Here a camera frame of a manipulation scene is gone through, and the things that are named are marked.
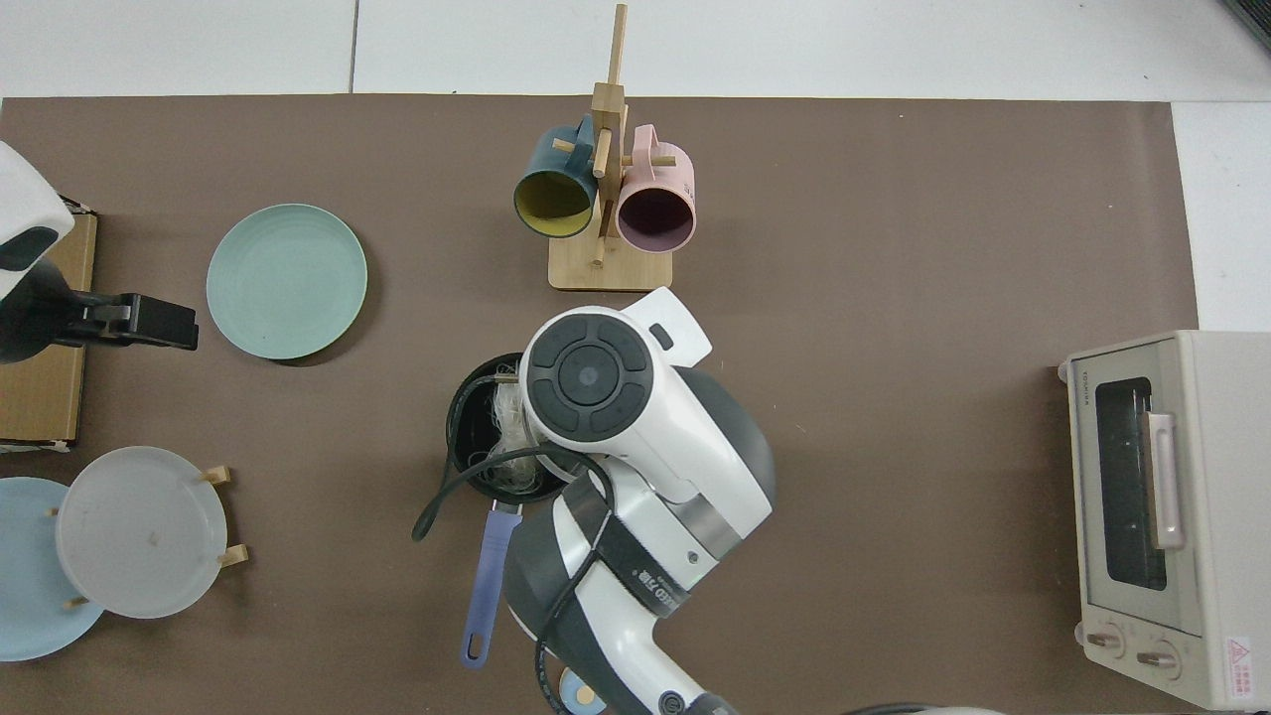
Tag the white vermicelli bundle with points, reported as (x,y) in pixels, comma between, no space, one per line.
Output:
(506,427)

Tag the green plate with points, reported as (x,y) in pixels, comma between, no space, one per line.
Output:
(288,283)

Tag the wooden plate rack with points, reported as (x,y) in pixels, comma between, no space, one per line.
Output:
(213,475)

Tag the grey plate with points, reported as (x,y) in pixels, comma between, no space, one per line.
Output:
(139,536)

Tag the light blue plate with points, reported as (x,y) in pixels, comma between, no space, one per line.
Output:
(30,596)

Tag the dark teal cup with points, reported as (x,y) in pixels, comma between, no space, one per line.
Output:
(556,204)

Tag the wooden cup stand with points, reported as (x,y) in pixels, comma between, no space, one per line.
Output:
(608,270)

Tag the pink cup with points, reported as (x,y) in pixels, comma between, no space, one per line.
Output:
(655,214)

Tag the brown table cloth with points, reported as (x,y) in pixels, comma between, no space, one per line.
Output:
(894,497)

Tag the pale toaster oven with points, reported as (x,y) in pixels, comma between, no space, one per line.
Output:
(1127,477)

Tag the black ribbed object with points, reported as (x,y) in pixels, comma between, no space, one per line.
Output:
(1259,15)

